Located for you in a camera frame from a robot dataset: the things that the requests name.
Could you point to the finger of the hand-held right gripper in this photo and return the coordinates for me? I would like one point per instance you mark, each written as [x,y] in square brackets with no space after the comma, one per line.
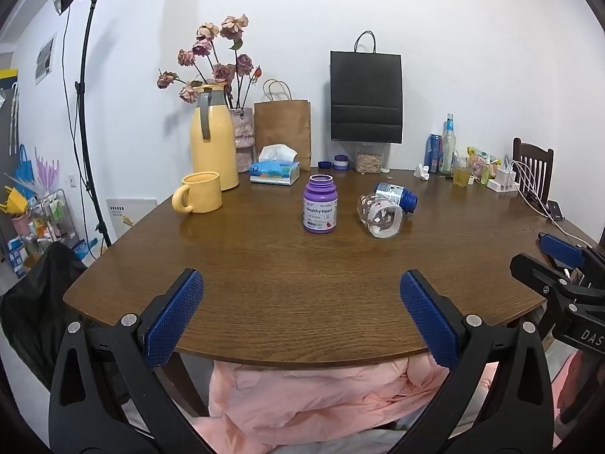
[536,269]
[562,251]

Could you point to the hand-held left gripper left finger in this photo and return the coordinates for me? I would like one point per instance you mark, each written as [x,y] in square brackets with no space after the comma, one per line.
[174,324]

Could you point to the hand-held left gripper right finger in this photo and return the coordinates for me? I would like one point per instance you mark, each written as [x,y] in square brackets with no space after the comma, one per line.
[429,324]

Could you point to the patterned clear glass cup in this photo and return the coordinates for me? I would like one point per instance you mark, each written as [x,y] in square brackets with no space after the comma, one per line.
[378,217]

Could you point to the black smartphone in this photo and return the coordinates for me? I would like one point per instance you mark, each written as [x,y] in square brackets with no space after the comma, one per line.
[556,210]

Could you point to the white charging station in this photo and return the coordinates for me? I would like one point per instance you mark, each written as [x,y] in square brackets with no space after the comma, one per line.
[502,182]

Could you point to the dark wooden chair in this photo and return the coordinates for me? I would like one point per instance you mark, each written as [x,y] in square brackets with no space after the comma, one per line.
[531,153]

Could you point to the colourful snack packets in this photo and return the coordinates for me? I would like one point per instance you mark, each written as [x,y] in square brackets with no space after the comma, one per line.
[482,163]

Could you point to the glass of yellow drink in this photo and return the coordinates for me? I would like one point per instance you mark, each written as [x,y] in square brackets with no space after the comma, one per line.
[461,176]

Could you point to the white board with yellow label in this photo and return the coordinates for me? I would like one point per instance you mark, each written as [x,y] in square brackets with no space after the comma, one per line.
[127,213]

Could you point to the yellow ceramic mug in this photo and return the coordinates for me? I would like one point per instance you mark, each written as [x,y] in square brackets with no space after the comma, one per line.
[203,196]

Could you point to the white bottle with blue cap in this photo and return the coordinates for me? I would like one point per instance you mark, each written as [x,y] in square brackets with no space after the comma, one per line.
[401,196]

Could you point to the black jacket on chair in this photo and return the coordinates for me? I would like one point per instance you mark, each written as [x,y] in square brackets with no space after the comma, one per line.
[35,302]

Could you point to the pink blanket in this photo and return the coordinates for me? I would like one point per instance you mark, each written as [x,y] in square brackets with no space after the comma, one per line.
[307,402]

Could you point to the clear glass bottle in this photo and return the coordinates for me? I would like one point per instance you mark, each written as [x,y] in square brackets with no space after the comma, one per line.
[448,149]

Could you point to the crumpled white tissue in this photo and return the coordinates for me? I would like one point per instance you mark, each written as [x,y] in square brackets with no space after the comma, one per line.
[422,171]

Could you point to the blue drink can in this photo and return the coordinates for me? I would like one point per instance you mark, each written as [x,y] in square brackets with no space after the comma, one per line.
[433,151]

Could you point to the purple supplement bottle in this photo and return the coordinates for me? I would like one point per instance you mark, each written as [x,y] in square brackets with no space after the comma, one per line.
[320,208]

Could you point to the clear container of cereal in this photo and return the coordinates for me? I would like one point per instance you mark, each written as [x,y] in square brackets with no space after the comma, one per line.
[369,163]

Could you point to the blue tissue box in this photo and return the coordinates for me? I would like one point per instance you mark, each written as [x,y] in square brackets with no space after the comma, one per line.
[274,173]

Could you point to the yellow thermos jug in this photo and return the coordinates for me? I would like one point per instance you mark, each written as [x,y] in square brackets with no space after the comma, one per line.
[212,144]

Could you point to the dark blue lid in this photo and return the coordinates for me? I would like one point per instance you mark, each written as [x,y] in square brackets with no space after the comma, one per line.
[325,164]

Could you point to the pink patterned vase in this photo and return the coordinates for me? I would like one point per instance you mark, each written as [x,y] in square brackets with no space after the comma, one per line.
[243,132]

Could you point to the blue tote bag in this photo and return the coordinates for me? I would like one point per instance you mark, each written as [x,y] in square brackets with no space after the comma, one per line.
[23,172]

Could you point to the brown paper bag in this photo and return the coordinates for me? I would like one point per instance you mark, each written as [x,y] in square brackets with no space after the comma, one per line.
[283,125]

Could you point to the black paper bag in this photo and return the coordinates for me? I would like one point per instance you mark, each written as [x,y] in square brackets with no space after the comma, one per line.
[366,90]

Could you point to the dried pink roses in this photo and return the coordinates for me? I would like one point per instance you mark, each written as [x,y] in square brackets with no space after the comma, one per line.
[234,26]

